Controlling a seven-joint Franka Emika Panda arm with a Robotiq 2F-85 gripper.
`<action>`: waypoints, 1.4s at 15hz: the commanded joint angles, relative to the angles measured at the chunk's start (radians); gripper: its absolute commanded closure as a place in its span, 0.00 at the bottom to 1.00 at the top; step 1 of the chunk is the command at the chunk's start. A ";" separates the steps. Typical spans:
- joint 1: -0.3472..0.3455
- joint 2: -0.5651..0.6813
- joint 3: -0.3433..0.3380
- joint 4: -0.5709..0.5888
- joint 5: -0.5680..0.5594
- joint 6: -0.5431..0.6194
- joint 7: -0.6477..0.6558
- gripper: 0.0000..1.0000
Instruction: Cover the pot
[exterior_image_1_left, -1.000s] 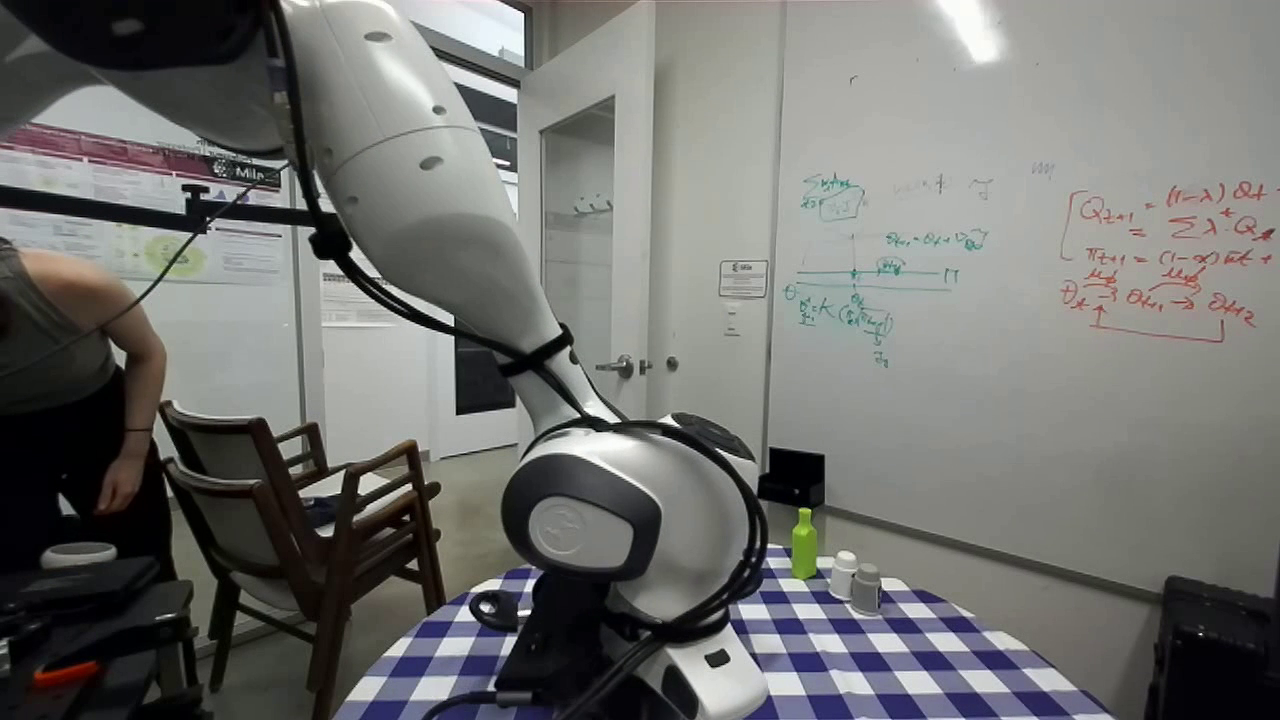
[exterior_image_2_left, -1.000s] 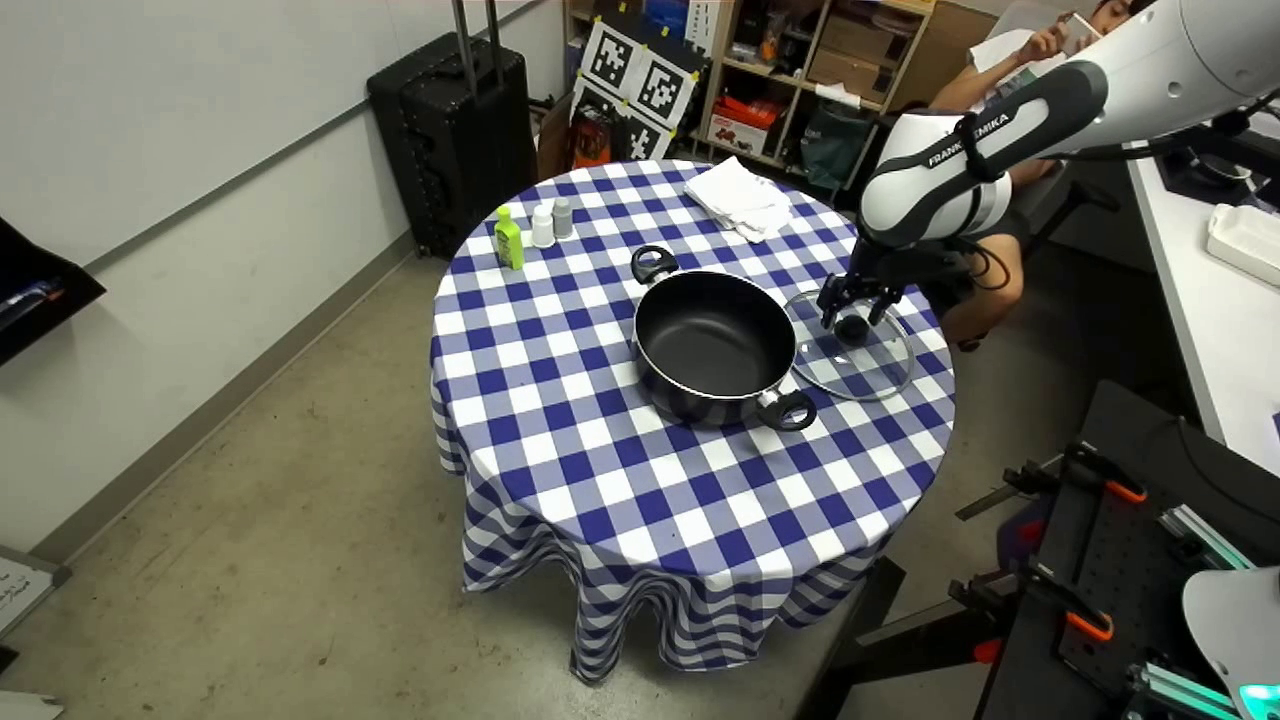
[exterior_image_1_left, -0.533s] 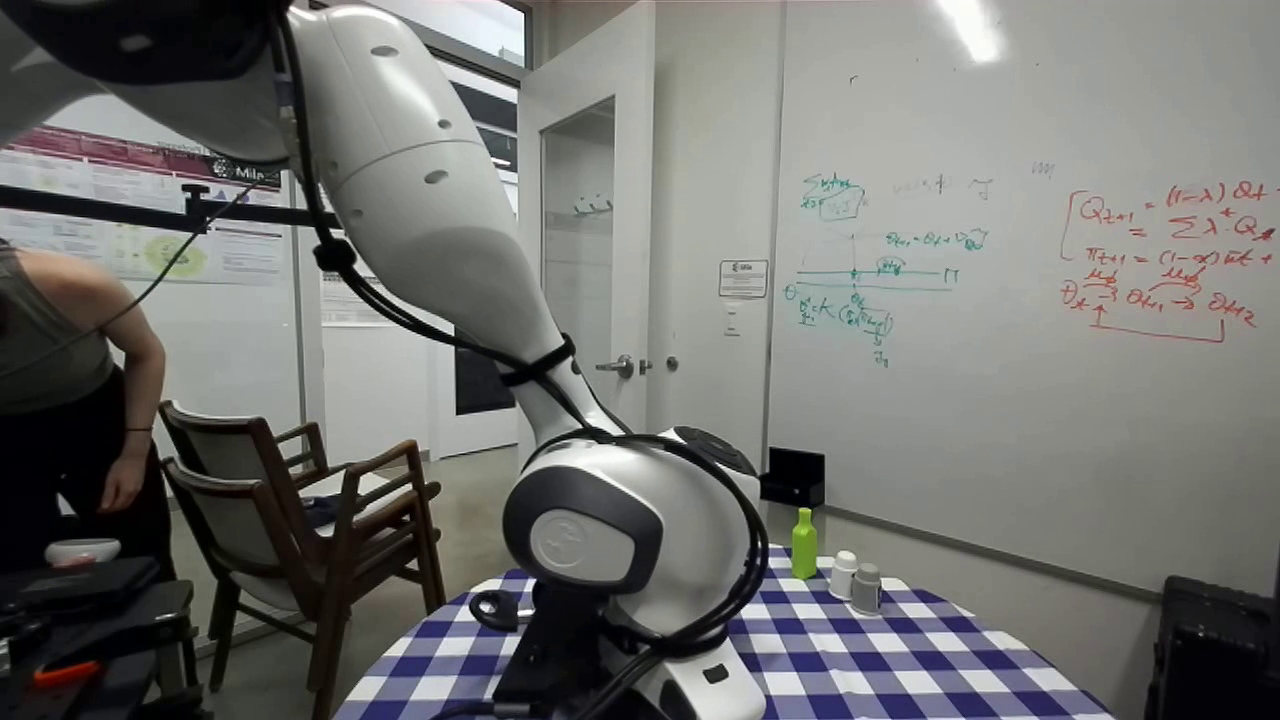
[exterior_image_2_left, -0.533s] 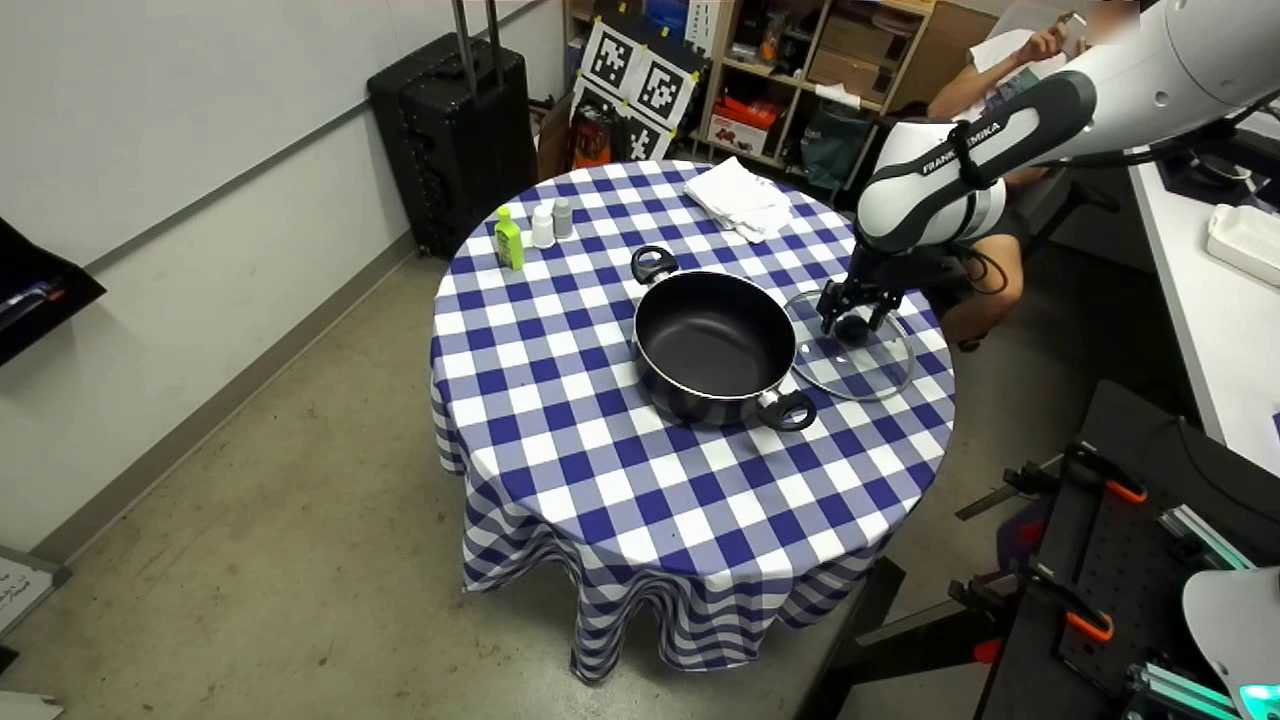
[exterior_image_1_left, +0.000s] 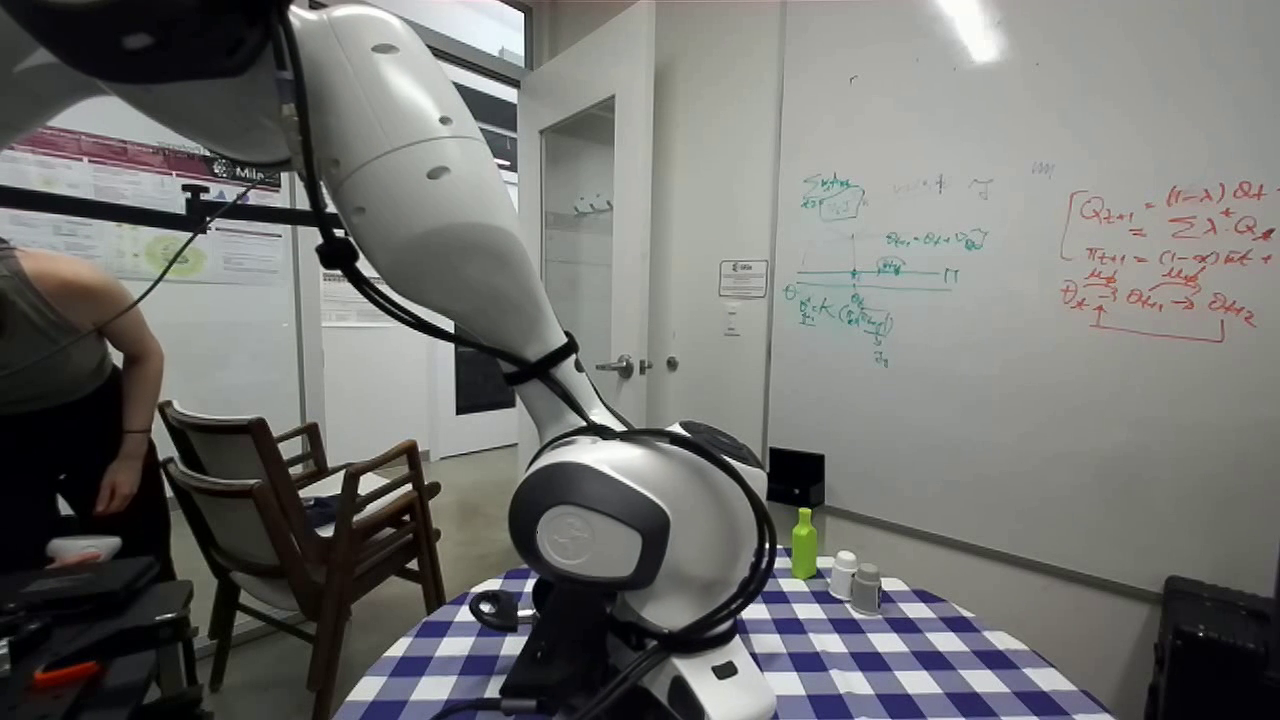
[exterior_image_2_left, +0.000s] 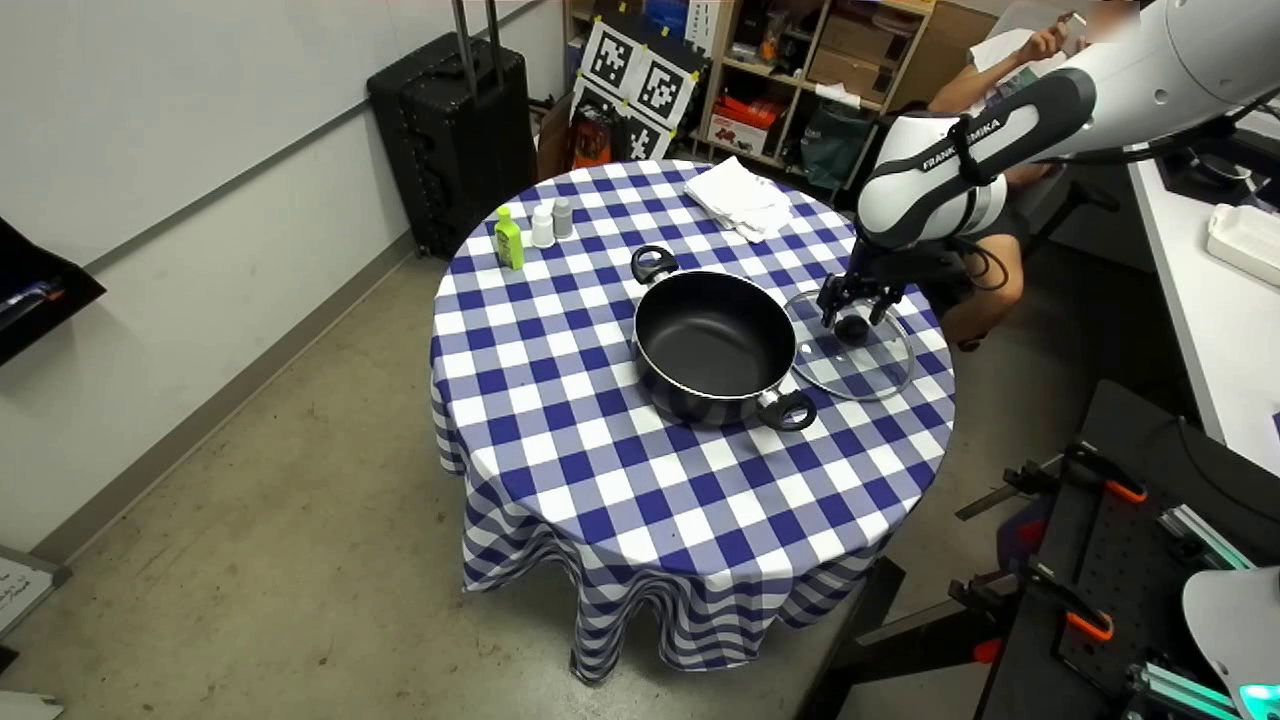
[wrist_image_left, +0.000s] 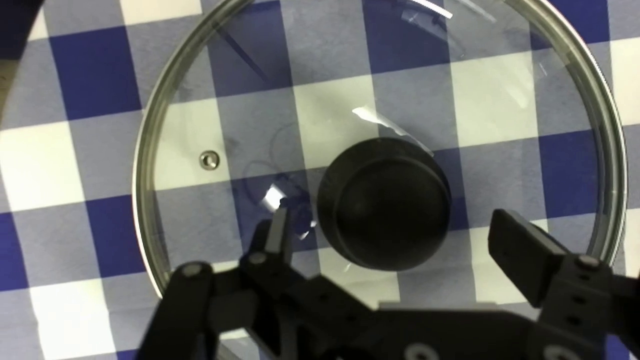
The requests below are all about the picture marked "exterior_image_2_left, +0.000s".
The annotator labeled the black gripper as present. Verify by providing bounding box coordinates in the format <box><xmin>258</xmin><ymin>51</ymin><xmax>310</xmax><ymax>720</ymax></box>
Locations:
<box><xmin>815</xmin><ymin>238</ymin><xmax>930</xmax><ymax>344</ymax></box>

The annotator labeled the glass pot lid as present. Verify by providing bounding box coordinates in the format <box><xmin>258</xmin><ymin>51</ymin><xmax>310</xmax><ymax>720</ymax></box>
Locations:
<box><xmin>784</xmin><ymin>285</ymin><xmax>926</xmax><ymax>410</ymax></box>

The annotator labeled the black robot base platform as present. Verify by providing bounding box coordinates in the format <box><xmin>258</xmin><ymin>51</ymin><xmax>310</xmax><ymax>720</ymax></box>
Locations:
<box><xmin>796</xmin><ymin>377</ymin><xmax>1280</xmax><ymax>720</ymax></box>

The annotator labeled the black cooking pot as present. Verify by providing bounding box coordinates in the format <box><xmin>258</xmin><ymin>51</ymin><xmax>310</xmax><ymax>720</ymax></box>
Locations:
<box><xmin>625</xmin><ymin>241</ymin><xmax>820</xmax><ymax>436</ymax></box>

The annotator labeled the white folded napkin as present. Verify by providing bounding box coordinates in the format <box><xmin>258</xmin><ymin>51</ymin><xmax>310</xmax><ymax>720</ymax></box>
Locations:
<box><xmin>681</xmin><ymin>154</ymin><xmax>805</xmax><ymax>246</ymax></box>

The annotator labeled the red box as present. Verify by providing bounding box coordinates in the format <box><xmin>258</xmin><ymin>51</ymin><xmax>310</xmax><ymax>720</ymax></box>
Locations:
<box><xmin>703</xmin><ymin>91</ymin><xmax>788</xmax><ymax>162</ymax></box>

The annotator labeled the wooden storage shelf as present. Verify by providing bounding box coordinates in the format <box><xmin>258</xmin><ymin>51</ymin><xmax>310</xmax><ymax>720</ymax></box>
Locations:
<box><xmin>558</xmin><ymin>0</ymin><xmax>945</xmax><ymax>203</ymax></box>

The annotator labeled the black white fiducial tag board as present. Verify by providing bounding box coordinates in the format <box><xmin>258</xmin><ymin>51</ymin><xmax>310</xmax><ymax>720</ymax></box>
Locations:
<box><xmin>576</xmin><ymin>13</ymin><xmax>655</xmax><ymax>102</ymax></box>
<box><xmin>629</xmin><ymin>36</ymin><xmax>713</xmax><ymax>132</ymax></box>

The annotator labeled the blue white checkered tablecloth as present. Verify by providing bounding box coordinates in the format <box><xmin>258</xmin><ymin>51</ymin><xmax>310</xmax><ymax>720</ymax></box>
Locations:
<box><xmin>425</xmin><ymin>156</ymin><xmax>963</xmax><ymax>689</ymax></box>

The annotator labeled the white side table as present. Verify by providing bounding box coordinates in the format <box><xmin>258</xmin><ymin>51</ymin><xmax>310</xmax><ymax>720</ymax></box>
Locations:
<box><xmin>1123</xmin><ymin>110</ymin><xmax>1280</xmax><ymax>480</ymax></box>

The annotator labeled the green plastic bottle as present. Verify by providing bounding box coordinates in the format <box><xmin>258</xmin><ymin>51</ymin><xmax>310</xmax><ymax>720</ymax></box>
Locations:
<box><xmin>489</xmin><ymin>199</ymin><xmax>534</xmax><ymax>277</ymax></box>

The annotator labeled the white box on side table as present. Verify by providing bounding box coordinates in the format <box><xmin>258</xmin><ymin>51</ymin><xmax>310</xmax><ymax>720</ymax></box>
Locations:
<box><xmin>1205</xmin><ymin>199</ymin><xmax>1280</xmax><ymax>292</ymax></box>

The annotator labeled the black suitcase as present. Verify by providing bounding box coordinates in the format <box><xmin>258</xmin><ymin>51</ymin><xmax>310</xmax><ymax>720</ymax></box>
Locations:
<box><xmin>365</xmin><ymin>0</ymin><xmax>539</xmax><ymax>261</ymax></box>

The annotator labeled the orange handled clamp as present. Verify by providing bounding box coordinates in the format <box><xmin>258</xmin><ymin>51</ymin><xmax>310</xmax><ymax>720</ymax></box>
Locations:
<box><xmin>1022</xmin><ymin>557</ymin><xmax>1121</xmax><ymax>649</ymax></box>
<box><xmin>1060</xmin><ymin>436</ymin><xmax>1154</xmax><ymax>512</ymax></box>

